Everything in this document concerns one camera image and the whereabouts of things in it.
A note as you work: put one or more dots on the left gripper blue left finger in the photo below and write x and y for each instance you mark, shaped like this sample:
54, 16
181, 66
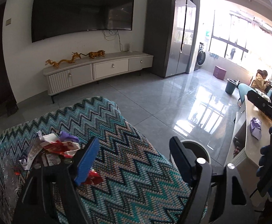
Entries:
84, 160

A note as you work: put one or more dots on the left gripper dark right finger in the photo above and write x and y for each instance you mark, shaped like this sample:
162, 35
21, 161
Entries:
184, 159

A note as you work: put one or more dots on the red snack bag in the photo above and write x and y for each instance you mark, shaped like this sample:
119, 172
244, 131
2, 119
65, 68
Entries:
94, 178

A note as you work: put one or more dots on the white round trash bin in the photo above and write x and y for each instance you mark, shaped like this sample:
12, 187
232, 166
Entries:
198, 149

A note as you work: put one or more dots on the blue gloved right hand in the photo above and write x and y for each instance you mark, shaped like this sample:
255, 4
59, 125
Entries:
265, 160

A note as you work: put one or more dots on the purple plastic wrapper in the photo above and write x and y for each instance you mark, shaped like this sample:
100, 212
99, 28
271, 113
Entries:
66, 137

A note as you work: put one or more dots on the red white paper cup wrapper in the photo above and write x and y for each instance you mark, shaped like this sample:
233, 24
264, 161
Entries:
47, 150

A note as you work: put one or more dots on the zigzag knitted table cloth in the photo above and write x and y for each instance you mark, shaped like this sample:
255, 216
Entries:
139, 184

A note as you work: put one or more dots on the purple folded paper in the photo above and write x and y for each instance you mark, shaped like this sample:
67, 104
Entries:
255, 128

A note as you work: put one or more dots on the clear crumpled plastic bottle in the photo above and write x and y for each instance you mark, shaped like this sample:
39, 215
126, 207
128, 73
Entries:
10, 170

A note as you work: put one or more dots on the white tv cabinet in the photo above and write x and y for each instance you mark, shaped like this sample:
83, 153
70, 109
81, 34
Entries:
87, 70

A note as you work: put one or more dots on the dark teal bucket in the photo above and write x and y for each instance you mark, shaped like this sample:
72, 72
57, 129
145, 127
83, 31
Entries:
231, 86

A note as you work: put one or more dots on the purple storage stool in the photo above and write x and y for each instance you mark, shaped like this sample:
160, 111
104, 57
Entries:
219, 73

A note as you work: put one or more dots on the washing machine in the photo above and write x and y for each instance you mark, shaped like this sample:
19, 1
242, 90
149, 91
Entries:
200, 59

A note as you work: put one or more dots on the seated person yellow jacket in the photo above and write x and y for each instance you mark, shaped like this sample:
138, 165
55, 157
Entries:
259, 81

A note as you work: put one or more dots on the golden tiger figurine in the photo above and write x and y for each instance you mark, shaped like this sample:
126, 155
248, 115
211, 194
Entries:
100, 53

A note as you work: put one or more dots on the golden dragon figurine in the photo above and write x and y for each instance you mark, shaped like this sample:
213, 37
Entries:
55, 64

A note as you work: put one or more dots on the grey double door refrigerator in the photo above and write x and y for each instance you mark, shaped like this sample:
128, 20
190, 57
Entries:
169, 30

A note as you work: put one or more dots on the wall mounted black television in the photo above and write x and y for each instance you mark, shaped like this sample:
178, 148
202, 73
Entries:
52, 18

